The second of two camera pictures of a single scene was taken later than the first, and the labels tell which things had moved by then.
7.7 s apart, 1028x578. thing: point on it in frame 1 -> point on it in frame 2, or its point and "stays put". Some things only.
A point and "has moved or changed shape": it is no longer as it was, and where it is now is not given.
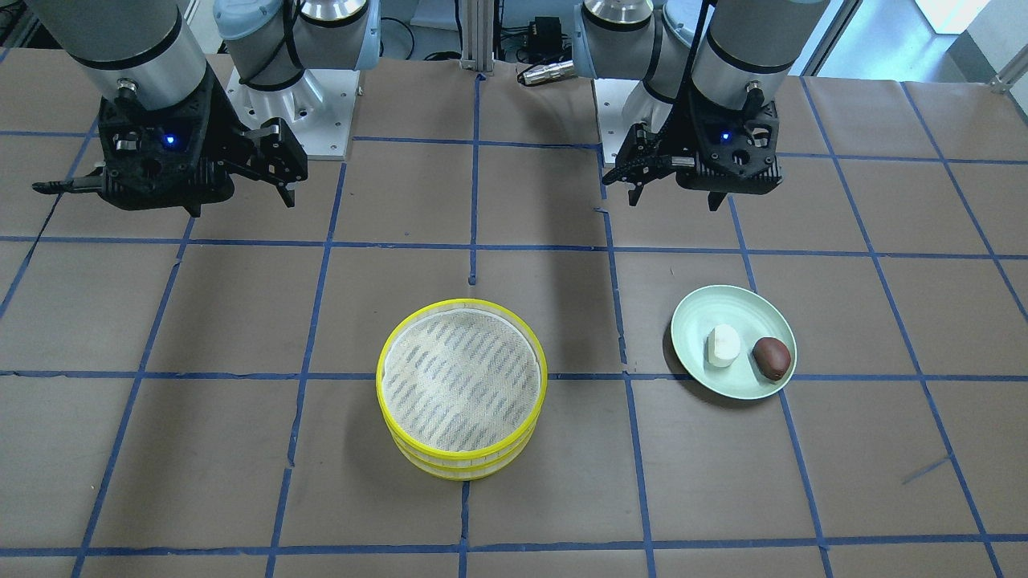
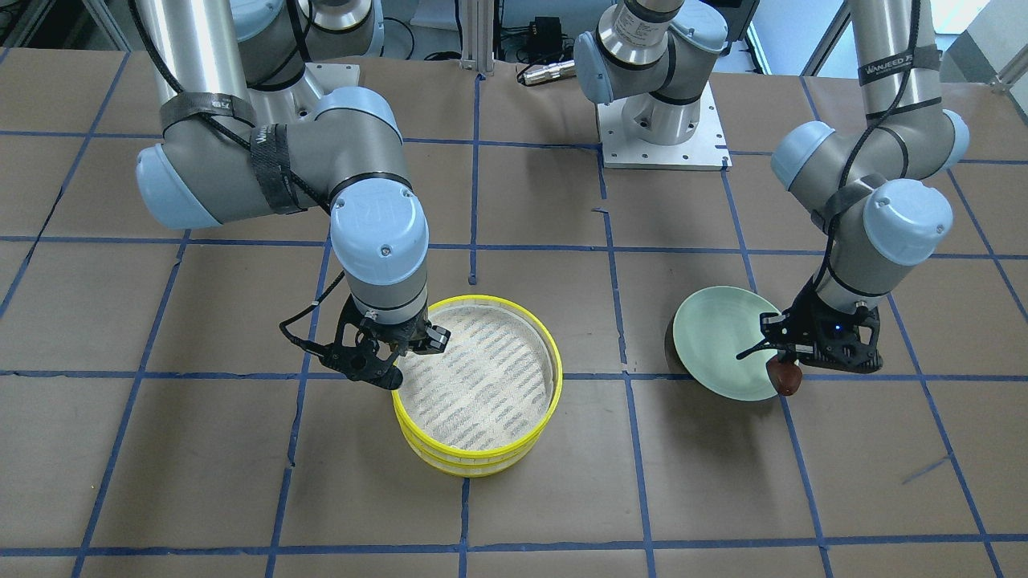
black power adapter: x=545 y=34 stays put
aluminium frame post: x=478 y=35 stays put
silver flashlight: x=547 y=71 stays put
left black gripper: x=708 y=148 -> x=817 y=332
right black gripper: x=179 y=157 -> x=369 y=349
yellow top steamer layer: x=462 y=380 has moved or changed shape
